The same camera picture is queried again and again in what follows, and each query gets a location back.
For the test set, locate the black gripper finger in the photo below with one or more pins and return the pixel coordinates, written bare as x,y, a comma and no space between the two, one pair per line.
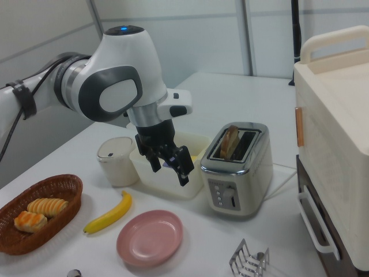
155,163
183,167

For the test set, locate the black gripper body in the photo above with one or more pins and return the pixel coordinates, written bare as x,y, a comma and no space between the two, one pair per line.
155,134

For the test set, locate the brown bread slice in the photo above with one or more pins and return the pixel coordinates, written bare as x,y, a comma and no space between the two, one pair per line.
229,141

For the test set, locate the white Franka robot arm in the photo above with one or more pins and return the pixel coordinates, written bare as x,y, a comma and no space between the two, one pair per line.
127,54

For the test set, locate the pink plate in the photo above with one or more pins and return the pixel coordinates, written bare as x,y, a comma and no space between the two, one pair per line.
150,238

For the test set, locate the long striped bread roll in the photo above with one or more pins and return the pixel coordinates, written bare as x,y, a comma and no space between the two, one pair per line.
47,205

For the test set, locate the purple item in bin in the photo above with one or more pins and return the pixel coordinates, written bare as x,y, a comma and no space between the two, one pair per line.
169,162

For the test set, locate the yellow item in bin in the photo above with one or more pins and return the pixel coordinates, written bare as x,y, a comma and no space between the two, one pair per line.
194,159

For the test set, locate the white rectangular plastic bin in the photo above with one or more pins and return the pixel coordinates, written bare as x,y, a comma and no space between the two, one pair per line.
196,180

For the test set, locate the white round lidded canister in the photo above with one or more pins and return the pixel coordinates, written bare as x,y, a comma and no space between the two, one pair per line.
118,170

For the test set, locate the cream and chrome toaster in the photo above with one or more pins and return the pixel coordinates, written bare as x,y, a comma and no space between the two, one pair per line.
239,184

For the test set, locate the yellow banana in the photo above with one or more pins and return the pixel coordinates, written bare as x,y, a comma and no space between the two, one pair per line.
112,215

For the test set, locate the brown wicker basket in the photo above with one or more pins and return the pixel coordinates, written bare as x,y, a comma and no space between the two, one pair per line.
57,187

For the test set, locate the metal toast rack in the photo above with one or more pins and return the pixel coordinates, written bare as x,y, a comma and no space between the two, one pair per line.
245,261

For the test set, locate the dark brown oven unit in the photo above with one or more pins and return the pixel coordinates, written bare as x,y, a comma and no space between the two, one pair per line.
305,176

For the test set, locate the small round metal object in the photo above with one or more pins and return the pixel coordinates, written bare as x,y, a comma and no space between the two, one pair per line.
74,273

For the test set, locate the orange glazed pastry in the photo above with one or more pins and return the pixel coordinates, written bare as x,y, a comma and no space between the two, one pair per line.
30,221

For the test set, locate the black pole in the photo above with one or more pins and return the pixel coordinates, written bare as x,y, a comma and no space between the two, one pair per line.
296,29

